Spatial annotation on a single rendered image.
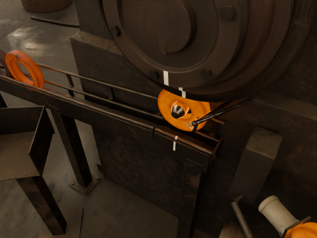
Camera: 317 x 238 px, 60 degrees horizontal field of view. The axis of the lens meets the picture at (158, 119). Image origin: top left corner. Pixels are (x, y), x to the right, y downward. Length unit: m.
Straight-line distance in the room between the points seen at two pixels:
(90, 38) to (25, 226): 1.01
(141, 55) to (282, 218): 0.52
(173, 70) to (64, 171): 1.25
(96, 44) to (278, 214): 0.74
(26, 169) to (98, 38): 0.50
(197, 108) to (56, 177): 1.14
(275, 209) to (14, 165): 0.79
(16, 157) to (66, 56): 1.73
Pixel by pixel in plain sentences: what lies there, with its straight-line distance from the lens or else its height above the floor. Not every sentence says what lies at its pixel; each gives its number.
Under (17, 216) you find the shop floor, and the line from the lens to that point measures 1.65.
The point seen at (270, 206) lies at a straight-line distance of 0.79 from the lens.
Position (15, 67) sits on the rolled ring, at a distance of 1.33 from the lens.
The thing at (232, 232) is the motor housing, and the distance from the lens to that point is 0.90.
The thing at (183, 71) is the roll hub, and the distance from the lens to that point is 0.56.
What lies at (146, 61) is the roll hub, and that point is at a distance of 0.59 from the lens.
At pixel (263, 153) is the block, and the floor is 0.80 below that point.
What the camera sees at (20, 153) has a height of 0.60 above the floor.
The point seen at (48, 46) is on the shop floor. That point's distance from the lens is 2.87.
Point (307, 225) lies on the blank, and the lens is 0.73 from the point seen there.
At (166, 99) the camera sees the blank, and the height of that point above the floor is 0.84.
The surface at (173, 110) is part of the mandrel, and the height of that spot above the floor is 0.84.
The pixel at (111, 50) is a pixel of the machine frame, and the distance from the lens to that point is 0.93.
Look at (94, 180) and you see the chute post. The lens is 1.62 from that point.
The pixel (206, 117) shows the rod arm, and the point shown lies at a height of 0.90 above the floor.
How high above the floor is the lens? 1.34
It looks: 45 degrees down
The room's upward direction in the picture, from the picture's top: straight up
